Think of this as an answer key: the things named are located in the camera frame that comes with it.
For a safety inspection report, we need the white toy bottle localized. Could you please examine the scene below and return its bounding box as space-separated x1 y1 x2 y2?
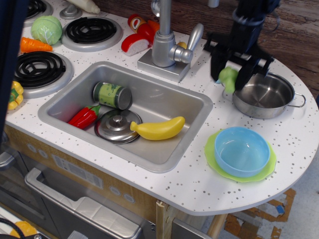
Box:
67 0 101 14

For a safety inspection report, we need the silver toy oven door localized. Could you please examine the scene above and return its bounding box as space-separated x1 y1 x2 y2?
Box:
24 168 156 239

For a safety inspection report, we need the black stove burner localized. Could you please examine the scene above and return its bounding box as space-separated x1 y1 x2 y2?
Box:
13 51 74 99
61 17 123 52

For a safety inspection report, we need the green toy cabbage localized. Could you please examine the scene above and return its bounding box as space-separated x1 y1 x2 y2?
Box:
31 15 63 45

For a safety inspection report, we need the red toy ketchup bottle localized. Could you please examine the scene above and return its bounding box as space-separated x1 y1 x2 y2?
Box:
128 14 160 44

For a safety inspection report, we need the green plastic plate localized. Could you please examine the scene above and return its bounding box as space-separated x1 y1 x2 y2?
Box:
204 129 277 183

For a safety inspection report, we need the yellow toy on floor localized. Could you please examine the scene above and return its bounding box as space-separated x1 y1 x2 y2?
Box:
9 221 37 238

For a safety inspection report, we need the small yellow toy piece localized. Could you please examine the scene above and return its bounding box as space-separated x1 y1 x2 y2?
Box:
177 42 187 49

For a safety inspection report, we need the silver toy faucet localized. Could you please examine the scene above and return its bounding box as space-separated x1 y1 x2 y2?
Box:
137 0 204 83

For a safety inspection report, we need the back left stove burner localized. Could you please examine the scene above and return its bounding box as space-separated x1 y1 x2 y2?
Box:
24 0 53 27

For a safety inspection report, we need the stainless steel pan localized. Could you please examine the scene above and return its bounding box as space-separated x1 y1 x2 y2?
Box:
232 73 307 120

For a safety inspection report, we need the green labelled toy can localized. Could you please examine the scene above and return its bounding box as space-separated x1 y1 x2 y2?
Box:
93 82 132 110

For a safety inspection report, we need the yellow toy banana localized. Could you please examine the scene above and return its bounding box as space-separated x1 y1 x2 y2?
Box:
130 117 185 140

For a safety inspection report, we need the orange toy carrot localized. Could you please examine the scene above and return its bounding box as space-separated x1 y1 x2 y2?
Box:
20 37 53 53

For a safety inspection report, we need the yellow toy bell pepper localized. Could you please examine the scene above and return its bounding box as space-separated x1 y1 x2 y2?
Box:
7 81 24 110

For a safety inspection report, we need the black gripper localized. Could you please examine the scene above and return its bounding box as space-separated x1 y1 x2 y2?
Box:
204 14 274 91

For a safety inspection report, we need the green toy broccoli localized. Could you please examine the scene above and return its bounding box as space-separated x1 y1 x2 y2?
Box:
217 67 239 94

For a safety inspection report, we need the steel pot lid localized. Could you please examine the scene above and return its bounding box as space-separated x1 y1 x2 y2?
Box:
94 109 142 144

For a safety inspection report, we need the red white toy sushi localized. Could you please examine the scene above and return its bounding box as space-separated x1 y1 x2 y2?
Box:
121 34 152 56

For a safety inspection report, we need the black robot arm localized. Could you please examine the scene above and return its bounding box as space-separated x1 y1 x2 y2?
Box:
0 0 280 131

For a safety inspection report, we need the front black stove burner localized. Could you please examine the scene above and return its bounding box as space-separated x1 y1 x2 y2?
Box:
13 51 74 99

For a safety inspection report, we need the red toy chili pepper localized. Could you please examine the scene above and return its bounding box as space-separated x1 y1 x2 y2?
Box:
68 105 101 129

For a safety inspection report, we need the middle black stove burner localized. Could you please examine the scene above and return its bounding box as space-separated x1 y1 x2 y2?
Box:
61 17 123 52

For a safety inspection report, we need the light blue plastic bowl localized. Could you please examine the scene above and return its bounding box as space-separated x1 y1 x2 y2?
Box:
214 127 271 178

